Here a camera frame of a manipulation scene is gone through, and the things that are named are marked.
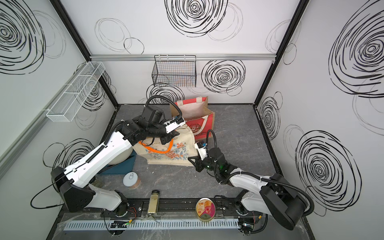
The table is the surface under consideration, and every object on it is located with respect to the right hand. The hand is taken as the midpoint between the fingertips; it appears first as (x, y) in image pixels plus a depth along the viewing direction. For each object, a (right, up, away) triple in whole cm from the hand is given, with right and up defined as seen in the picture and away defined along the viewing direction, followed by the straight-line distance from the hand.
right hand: (189, 160), depth 80 cm
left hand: (-5, +16, -7) cm, 19 cm away
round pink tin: (+8, -21, -9) cm, 24 cm away
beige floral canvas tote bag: (-7, +5, 0) cm, 8 cm away
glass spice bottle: (-17, -19, -7) cm, 26 cm away
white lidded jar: (-31, -10, -1) cm, 32 cm away
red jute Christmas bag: (+5, +25, +14) cm, 29 cm away
